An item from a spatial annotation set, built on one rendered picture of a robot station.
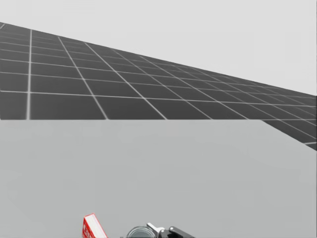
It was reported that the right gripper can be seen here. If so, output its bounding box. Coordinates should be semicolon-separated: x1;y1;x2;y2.
146;222;197;238

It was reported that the red and white carton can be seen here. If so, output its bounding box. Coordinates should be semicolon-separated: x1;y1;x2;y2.
83;213;108;238

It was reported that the blue flat can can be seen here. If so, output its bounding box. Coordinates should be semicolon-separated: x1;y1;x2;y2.
126;226;156;238

